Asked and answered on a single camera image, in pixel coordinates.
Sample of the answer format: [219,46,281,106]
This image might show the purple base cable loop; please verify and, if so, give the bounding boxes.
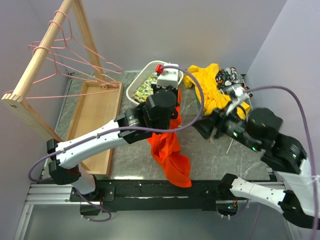
[74,197,113,223]

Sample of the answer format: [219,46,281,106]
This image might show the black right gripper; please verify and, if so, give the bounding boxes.
[188,98,259,150]

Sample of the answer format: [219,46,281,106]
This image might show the yellow garment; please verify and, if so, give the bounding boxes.
[183,63,251,118]

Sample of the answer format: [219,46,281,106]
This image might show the orange mesh shorts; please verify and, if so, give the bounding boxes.
[146,87,193,188]

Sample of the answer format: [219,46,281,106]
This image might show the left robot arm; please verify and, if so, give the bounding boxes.
[48,86,179,201]

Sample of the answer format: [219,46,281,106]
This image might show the white drawstring cord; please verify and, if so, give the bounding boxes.
[209,136,236,155]

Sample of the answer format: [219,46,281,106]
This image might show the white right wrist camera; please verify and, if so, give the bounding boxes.
[223,83,250,116]

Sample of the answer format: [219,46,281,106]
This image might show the pink wire hanger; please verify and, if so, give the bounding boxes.
[54,5,121,79]
[27,41,120,88]
[3,53,121,100]

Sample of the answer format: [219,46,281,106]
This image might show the black white orange patterned garment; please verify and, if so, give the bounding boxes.
[215,67,250,94]

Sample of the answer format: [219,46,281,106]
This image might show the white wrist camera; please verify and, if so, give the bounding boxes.
[155,63,184,89]
[223,83,250,116]

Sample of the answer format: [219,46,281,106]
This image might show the white plastic laundry basket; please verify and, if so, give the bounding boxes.
[126,60,174,106]

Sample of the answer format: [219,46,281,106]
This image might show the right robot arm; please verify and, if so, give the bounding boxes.
[193,108,320,229]

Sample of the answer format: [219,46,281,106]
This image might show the lemon print garment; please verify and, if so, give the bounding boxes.
[132,74,158,103]

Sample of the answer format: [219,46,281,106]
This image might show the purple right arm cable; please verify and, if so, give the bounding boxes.
[244,85,317,240]

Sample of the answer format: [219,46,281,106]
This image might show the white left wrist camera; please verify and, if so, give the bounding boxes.
[155,63,184,89]

